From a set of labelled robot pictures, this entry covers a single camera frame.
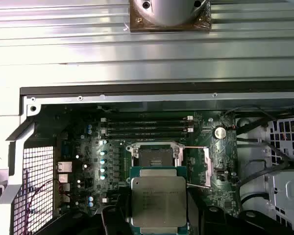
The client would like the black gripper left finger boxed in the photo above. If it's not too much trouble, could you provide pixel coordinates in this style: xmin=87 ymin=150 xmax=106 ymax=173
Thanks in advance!
xmin=35 ymin=188 xmax=133 ymax=235

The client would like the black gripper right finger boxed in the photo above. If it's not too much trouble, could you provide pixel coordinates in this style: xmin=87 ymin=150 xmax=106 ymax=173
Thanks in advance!
xmin=185 ymin=188 xmax=294 ymax=235

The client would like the silver CPU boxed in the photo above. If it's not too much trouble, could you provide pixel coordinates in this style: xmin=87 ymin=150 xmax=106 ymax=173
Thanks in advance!
xmin=129 ymin=166 xmax=188 ymax=235

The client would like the CPU socket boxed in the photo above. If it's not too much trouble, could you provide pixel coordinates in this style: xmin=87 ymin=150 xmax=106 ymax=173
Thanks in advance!
xmin=125 ymin=142 xmax=187 ymax=172

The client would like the RAM slot with white latches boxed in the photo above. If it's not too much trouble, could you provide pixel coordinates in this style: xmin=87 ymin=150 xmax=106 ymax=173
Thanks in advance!
xmin=100 ymin=127 xmax=194 ymax=137
xmin=100 ymin=116 xmax=194 ymax=125

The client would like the green motherboard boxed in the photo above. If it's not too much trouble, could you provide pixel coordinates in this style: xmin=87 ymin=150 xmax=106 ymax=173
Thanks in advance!
xmin=54 ymin=104 xmax=241 ymax=222

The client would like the silver rear port block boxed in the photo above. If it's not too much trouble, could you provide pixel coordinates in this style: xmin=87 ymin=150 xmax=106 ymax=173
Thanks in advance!
xmin=56 ymin=161 xmax=73 ymax=172

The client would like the blue serial port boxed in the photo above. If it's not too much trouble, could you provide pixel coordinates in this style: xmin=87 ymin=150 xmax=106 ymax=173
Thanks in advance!
xmin=61 ymin=143 xmax=73 ymax=159

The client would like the silver coin cell battery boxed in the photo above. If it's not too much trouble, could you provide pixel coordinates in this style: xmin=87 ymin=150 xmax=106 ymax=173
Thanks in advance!
xmin=212 ymin=125 xmax=227 ymax=140

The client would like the grey metal drive cage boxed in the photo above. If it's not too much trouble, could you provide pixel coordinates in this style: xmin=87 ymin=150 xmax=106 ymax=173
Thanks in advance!
xmin=267 ymin=117 xmax=294 ymax=235

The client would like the black PC case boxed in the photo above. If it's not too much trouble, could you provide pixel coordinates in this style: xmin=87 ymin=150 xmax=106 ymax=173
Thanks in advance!
xmin=0 ymin=82 xmax=294 ymax=235

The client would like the square brown base plate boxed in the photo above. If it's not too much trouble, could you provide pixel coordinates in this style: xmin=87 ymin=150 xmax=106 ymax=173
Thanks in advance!
xmin=129 ymin=0 xmax=213 ymax=33

